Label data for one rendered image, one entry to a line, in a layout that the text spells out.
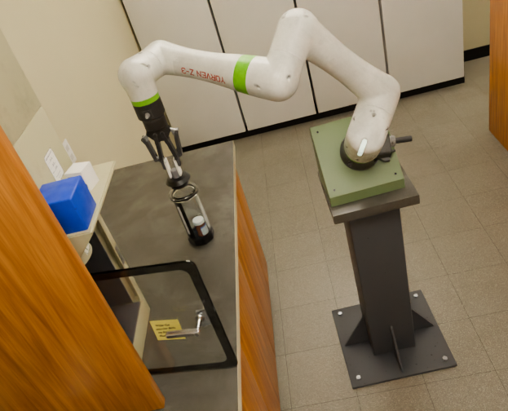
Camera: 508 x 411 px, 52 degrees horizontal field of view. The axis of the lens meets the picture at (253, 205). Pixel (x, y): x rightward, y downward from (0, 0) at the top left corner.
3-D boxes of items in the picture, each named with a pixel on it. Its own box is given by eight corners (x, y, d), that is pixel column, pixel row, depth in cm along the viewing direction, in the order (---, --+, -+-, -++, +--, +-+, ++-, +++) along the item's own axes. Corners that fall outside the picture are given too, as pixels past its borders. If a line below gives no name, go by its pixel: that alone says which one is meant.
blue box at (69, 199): (47, 240, 120) (28, 209, 115) (59, 214, 128) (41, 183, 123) (88, 230, 119) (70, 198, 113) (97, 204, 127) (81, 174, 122)
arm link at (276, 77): (310, 72, 157) (298, 52, 146) (295, 112, 156) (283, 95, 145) (257, 63, 165) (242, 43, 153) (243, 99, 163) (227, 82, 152)
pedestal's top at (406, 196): (394, 160, 217) (393, 152, 215) (420, 203, 191) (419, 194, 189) (319, 178, 220) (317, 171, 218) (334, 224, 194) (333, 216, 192)
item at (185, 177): (166, 194, 184) (160, 179, 180) (169, 179, 191) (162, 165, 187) (191, 188, 183) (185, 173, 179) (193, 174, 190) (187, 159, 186)
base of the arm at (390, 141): (407, 124, 195) (409, 119, 189) (413, 163, 193) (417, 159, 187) (337, 134, 197) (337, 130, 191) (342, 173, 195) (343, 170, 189)
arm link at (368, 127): (386, 129, 189) (395, 112, 171) (373, 170, 188) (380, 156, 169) (352, 118, 191) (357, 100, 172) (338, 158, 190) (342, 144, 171)
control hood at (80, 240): (63, 275, 125) (43, 243, 119) (91, 197, 151) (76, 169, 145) (108, 264, 123) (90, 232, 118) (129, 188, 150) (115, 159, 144)
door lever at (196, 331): (171, 324, 134) (168, 318, 132) (206, 320, 132) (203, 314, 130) (166, 342, 130) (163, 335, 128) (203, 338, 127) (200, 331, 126)
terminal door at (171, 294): (137, 374, 149) (75, 275, 127) (240, 364, 143) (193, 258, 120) (136, 377, 149) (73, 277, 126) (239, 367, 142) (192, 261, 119)
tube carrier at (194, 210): (186, 247, 197) (166, 202, 185) (188, 229, 206) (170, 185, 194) (214, 240, 196) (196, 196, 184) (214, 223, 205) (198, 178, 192)
